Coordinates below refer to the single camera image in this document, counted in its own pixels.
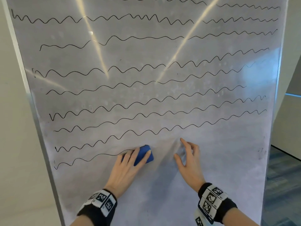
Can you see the person's right hand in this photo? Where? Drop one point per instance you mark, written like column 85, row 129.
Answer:
column 191, row 169

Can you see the person's left hand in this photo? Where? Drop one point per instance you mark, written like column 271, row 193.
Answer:
column 123, row 174

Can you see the white wrist camera unit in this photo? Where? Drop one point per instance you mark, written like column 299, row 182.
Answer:
column 200, row 218

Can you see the blue whiteboard eraser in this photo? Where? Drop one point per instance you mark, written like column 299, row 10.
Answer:
column 144, row 154

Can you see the white whiteboard with wavy lines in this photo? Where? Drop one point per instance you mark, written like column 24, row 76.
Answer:
column 152, row 91

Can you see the black wristband with marker tags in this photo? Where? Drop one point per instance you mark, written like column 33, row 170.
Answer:
column 218, row 202
column 98, row 207

